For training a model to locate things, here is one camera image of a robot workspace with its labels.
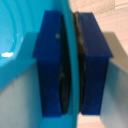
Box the light blue bowl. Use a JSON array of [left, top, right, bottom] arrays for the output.
[[0, 0, 83, 115]]

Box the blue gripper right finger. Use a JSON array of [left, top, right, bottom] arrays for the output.
[[74, 11, 128, 128]]

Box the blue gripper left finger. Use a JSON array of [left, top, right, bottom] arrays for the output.
[[0, 9, 73, 128]]

